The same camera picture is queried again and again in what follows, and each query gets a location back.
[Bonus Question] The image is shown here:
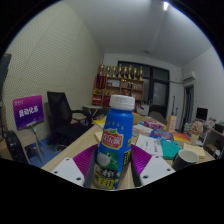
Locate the colourful magazine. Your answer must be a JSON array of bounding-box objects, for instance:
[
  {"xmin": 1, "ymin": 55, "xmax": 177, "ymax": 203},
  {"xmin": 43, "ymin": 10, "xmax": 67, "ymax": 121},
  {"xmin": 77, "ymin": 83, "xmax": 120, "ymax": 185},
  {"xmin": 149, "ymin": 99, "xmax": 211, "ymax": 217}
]
[{"xmin": 93, "ymin": 118, "xmax": 107, "ymax": 130}]

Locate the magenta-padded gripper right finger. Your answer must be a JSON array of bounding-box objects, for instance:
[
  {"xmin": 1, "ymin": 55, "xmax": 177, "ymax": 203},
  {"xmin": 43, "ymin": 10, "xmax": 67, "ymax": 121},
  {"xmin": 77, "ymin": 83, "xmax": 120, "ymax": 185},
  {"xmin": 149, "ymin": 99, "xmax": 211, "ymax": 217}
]
[{"xmin": 129, "ymin": 143, "xmax": 177, "ymax": 188}]

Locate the purple sign board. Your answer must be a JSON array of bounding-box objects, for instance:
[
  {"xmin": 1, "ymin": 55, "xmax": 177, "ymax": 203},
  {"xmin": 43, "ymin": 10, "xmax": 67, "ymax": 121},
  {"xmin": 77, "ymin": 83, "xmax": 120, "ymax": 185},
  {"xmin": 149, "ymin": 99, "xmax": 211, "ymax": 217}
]
[{"xmin": 12, "ymin": 94, "xmax": 46, "ymax": 131}]

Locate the black mug white inside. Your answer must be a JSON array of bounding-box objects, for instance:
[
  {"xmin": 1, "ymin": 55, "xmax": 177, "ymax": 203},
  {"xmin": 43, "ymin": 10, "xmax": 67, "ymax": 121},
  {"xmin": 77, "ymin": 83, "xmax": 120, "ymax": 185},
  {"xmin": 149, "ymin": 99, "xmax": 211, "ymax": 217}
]
[{"xmin": 171, "ymin": 149, "xmax": 200, "ymax": 172}]

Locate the wooden shelf unit with trophies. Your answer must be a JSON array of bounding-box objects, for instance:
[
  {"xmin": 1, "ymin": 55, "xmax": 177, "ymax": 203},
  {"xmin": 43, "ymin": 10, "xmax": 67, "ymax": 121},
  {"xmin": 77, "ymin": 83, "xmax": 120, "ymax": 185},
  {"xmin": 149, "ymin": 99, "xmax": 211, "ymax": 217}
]
[{"xmin": 91, "ymin": 63, "xmax": 145, "ymax": 108}]

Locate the blue book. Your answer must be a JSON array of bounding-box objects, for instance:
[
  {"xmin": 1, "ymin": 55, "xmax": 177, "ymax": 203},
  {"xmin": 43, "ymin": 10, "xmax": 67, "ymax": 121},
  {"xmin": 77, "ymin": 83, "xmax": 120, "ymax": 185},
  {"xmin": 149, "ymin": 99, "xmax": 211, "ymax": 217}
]
[{"xmin": 149, "ymin": 128, "xmax": 175, "ymax": 141}]

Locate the teal book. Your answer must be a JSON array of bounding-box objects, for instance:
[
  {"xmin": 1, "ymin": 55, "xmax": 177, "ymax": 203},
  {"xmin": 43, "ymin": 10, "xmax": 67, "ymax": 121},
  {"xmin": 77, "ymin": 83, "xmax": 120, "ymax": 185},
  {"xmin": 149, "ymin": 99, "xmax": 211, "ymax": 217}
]
[{"xmin": 159, "ymin": 139, "xmax": 183, "ymax": 161}]

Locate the brown cardboard carton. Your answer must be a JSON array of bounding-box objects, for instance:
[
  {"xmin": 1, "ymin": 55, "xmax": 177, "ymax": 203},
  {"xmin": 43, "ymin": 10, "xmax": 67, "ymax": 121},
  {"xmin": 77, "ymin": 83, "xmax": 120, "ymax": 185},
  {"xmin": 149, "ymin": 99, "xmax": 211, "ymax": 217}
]
[{"xmin": 166, "ymin": 114, "xmax": 178, "ymax": 133}]

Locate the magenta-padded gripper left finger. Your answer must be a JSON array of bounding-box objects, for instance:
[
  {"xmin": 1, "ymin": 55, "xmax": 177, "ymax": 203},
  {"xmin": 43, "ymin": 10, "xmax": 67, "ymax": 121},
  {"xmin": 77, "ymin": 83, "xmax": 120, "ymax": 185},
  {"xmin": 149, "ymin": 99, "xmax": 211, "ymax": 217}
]
[{"xmin": 51, "ymin": 143, "xmax": 99, "ymax": 189}]

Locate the white wall air conditioner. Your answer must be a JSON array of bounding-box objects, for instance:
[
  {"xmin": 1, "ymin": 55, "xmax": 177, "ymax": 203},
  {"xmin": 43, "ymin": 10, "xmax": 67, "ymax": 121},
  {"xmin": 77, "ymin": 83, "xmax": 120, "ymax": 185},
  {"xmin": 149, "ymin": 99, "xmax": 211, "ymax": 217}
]
[{"xmin": 182, "ymin": 70, "xmax": 197, "ymax": 83}]

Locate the black computer monitor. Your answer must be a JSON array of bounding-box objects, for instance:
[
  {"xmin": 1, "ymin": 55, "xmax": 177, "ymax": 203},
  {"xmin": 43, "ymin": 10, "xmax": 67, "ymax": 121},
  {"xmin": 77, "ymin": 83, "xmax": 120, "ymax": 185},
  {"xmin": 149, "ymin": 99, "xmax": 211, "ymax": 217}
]
[{"xmin": 195, "ymin": 107, "xmax": 209, "ymax": 122}]

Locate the blue drink bottle white cap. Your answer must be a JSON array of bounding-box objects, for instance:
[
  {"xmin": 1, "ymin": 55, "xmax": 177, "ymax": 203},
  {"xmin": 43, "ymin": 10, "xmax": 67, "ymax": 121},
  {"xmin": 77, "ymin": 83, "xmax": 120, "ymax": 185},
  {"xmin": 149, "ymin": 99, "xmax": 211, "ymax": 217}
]
[{"xmin": 93, "ymin": 94, "xmax": 136, "ymax": 191}]

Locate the pink flower pot plant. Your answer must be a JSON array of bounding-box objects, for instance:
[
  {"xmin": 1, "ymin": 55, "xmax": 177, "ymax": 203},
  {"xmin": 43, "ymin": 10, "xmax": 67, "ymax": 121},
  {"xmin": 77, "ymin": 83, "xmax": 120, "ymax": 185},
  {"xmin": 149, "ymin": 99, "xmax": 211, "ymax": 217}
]
[{"xmin": 189, "ymin": 120, "xmax": 205, "ymax": 145}]

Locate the beige book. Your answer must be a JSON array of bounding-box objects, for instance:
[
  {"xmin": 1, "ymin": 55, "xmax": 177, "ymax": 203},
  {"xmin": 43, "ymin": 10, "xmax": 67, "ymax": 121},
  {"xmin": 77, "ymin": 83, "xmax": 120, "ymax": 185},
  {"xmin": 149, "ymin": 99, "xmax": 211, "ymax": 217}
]
[{"xmin": 93, "ymin": 131, "xmax": 105, "ymax": 145}]

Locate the orange book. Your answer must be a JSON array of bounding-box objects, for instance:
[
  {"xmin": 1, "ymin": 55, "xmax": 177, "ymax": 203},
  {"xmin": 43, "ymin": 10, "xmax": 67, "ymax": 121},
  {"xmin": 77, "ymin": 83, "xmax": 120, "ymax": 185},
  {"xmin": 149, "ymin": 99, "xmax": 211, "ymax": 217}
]
[{"xmin": 171, "ymin": 131, "xmax": 192, "ymax": 144}]

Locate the black-framed glass door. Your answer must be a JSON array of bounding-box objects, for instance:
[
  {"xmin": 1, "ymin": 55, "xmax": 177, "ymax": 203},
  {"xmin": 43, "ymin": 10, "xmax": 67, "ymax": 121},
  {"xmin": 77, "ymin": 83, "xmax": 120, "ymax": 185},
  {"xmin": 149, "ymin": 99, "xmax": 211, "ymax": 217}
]
[{"xmin": 117, "ymin": 60, "xmax": 170, "ymax": 120}]

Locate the yellow gift box red ribbon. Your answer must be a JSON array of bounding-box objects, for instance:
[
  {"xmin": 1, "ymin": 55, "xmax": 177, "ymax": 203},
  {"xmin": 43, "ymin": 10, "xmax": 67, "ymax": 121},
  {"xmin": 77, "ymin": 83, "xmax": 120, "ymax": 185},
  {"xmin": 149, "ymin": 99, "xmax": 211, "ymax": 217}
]
[{"xmin": 132, "ymin": 112, "xmax": 142, "ymax": 126}]

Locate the black office chair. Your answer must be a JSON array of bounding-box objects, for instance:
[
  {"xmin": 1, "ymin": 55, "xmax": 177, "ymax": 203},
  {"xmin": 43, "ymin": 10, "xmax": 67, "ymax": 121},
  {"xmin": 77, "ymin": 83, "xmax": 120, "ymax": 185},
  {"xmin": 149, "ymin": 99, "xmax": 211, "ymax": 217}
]
[{"xmin": 46, "ymin": 90, "xmax": 95, "ymax": 148}]

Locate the black bag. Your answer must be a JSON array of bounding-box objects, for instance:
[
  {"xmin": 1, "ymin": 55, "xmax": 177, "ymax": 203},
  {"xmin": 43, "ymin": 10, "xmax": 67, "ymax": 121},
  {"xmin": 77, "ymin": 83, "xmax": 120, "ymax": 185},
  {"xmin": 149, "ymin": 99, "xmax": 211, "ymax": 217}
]
[{"xmin": 3, "ymin": 129, "xmax": 31, "ymax": 165}]

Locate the white printed paper sheet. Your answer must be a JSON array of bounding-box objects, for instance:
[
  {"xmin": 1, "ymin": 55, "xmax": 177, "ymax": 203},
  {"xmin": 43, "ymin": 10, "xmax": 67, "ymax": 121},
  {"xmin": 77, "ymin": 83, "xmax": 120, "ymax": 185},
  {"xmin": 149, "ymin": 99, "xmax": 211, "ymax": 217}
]
[{"xmin": 134, "ymin": 133, "xmax": 165, "ymax": 157}]

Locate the white side desk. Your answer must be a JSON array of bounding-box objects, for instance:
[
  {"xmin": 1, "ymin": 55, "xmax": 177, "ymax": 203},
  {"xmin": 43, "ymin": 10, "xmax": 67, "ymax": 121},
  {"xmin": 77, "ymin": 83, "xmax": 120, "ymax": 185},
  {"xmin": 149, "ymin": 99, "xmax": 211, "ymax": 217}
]
[{"xmin": 203, "ymin": 123, "xmax": 224, "ymax": 158}]

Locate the pink packet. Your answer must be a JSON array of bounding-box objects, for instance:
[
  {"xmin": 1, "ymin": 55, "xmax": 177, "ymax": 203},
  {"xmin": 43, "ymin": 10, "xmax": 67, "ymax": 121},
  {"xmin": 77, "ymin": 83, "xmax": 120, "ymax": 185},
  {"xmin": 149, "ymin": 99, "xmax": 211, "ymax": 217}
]
[{"xmin": 143, "ymin": 119, "xmax": 165, "ymax": 131}]

